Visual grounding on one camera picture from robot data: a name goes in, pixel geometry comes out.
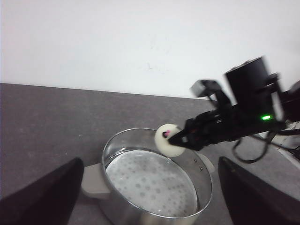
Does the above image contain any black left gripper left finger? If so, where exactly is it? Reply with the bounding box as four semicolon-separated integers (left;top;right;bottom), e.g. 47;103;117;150
0;157;84;225

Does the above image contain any white perforated steamer liner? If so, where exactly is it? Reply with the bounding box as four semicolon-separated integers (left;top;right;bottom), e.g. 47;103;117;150
106;150;197;217

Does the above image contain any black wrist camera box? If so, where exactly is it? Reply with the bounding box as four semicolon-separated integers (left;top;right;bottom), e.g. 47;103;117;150
190;80;222;98

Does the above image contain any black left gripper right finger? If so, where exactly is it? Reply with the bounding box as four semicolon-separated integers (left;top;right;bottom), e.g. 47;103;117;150
218;157;300;225

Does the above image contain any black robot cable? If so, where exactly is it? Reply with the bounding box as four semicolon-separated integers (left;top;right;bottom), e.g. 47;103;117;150
232;131;300;164

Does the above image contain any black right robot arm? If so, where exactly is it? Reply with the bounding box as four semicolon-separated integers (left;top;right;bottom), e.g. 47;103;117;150
168;57;300;150

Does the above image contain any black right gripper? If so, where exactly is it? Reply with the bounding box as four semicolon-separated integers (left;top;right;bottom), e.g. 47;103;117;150
168;106;285;150

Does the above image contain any panda bun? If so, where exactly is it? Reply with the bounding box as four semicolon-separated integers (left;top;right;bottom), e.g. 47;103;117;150
154;124;185;157

